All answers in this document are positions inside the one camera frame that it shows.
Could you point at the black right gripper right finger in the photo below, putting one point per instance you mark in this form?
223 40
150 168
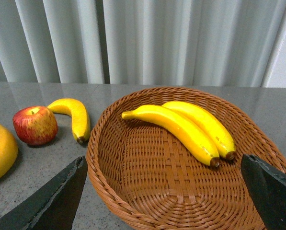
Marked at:
267 188

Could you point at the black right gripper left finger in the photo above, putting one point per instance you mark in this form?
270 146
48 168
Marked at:
54 205

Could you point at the large yellow banana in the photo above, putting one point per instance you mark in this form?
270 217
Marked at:
8 150

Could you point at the red yellow apple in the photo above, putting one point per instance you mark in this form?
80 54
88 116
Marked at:
35 125

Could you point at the rear banana in basket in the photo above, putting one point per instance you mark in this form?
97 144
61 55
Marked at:
209 124

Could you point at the banana in basket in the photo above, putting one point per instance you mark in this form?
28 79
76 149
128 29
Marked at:
186 131
209 124

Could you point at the small curved yellow banana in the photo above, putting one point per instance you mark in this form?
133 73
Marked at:
80 121

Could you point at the right brown wicker basket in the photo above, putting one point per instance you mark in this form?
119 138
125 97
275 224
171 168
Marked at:
146 176

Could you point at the front banana in basket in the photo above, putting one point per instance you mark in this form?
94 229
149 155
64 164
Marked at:
186 131

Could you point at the white pleated curtain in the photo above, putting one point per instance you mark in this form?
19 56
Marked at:
175 42

